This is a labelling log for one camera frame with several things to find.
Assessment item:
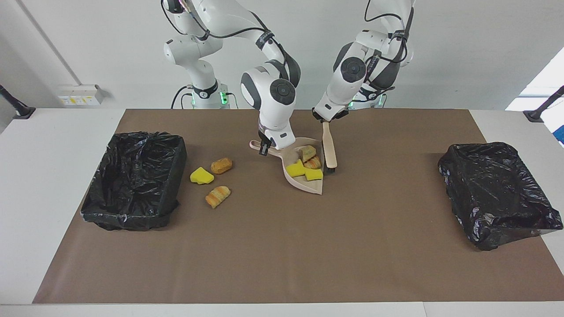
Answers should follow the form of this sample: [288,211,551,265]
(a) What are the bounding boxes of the beige hand brush black bristles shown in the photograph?
[322,121,338,173]

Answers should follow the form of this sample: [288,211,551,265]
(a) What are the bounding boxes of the notched yellow sponge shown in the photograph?
[286,159,306,177]

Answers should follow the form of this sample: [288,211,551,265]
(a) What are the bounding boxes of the brown bread roll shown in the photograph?
[211,158,233,175]

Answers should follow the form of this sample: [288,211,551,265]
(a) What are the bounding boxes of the pink plastic dustpan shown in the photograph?
[249,137,326,195]

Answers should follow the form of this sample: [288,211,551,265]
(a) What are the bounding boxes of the striped croissant bread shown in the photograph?
[205,185,231,209]

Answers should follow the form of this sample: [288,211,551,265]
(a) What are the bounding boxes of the yellow sponge piece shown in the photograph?
[190,167,215,185]

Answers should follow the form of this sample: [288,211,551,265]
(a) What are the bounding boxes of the black bag lined bin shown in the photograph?
[81,131,187,231]
[438,141,564,251]

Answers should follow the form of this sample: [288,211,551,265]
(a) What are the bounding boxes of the brown table mat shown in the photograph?
[32,109,564,304]

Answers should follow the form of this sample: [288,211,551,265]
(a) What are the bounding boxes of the black clamp stand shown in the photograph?
[523,86,564,123]
[0,85,36,119]

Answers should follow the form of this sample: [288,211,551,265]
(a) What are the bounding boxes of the white and blue box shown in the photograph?
[540,109,564,147]

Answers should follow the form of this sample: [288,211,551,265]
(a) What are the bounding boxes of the black right base cable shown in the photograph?
[171,85,239,109]

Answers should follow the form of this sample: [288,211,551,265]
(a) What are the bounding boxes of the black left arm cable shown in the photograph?
[364,0,415,64]

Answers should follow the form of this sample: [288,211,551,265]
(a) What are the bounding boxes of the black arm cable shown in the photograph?
[161,0,291,62]
[364,0,415,64]

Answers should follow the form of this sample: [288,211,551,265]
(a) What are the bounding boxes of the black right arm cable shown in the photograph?
[161,0,291,62]

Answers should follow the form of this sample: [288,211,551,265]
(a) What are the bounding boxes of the white wall socket box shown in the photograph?
[58,85,106,106]

